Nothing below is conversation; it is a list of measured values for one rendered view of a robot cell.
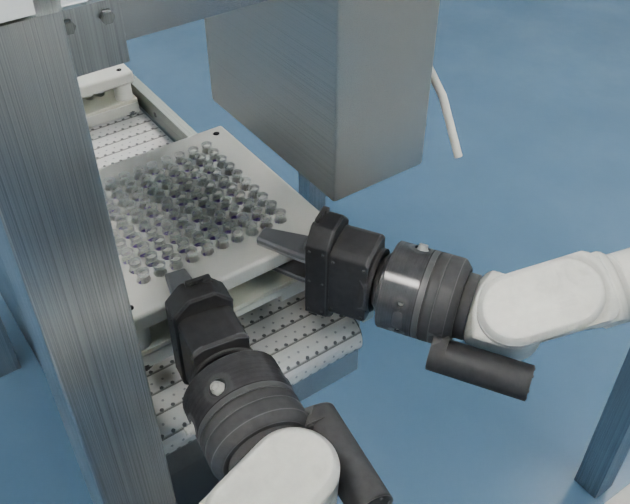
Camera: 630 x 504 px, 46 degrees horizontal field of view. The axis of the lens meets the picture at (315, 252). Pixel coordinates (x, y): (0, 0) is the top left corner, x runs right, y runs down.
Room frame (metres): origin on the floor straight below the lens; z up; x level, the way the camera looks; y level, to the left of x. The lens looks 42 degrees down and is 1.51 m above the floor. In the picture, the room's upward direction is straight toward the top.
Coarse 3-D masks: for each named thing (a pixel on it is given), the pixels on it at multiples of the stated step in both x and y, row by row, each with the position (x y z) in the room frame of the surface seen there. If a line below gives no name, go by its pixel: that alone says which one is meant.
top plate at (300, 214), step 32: (128, 160) 0.73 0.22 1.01; (160, 160) 0.73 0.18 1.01; (256, 160) 0.72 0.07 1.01; (224, 192) 0.66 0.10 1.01; (288, 192) 0.66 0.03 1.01; (288, 224) 0.61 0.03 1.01; (160, 256) 0.56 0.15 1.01; (224, 256) 0.56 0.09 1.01; (256, 256) 0.56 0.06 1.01; (128, 288) 0.51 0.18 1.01; (160, 288) 0.51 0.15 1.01; (160, 320) 0.48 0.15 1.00
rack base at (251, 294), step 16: (272, 272) 0.58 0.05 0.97; (240, 288) 0.56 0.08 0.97; (256, 288) 0.56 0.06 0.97; (272, 288) 0.56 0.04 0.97; (288, 288) 0.57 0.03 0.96; (304, 288) 0.58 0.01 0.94; (240, 304) 0.54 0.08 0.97; (256, 304) 0.54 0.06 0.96; (160, 336) 0.49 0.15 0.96; (144, 352) 0.47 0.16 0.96; (160, 352) 0.48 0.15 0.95
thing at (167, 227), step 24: (168, 168) 0.70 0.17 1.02; (192, 168) 0.70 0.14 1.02; (216, 168) 0.70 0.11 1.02; (120, 192) 0.66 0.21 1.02; (192, 192) 0.65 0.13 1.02; (216, 192) 0.66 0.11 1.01; (240, 192) 0.65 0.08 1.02; (120, 216) 0.61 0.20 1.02; (192, 216) 0.61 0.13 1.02; (216, 216) 0.61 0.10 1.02; (240, 216) 0.62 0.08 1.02; (192, 240) 0.58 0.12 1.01
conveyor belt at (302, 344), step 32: (96, 128) 0.98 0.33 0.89; (128, 128) 0.98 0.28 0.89; (256, 320) 0.58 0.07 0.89; (288, 320) 0.58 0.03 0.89; (320, 320) 0.58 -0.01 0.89; (352, 320) 0.58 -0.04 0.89; (288, 352) 0.53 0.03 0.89; (320, 352) 0.54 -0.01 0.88; (160, 384) 0.49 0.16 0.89; (160, 416) 0.45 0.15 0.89
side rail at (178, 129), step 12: (132, 84) 1.05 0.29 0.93; (144, 84) 1.05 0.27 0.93; (144, 96) 1.02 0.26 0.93; (156, 96) 1.01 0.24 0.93; (144, 108) 1.02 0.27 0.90; (156, 108) 0.98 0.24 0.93; (168, 108) 0.98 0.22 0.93; (156, 120) 0.99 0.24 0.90; (168, 120) 0.95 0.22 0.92; (180, 120) 0.95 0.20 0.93; (168, 132) 0.96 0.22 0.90; (180, 132) 0.92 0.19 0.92; (192, 132) 0.91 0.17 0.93; (372, 312) 0.58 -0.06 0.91
